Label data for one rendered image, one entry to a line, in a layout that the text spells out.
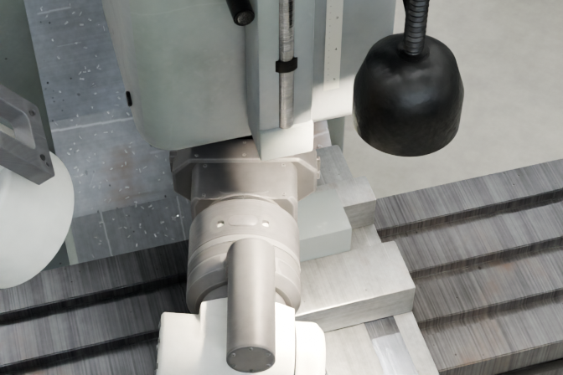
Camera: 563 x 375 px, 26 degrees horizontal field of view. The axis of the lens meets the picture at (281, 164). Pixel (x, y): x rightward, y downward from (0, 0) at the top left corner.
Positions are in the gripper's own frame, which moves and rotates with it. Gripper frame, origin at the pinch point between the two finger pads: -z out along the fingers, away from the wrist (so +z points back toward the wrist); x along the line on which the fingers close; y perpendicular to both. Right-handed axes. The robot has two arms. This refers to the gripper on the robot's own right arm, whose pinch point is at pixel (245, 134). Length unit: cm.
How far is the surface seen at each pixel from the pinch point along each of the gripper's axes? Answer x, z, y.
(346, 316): -9.1, 6.4, 18.3
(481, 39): -53, -147, 123
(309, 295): -5.6, 5.5, 16.2
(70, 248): 21.2, -15.4, 35.4
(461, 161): -44, -107, 123
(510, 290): -27.1, -2.8, 27.2
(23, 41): 25.9, -31.4, 17.6
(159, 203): 10.9, -19.4, 32.3
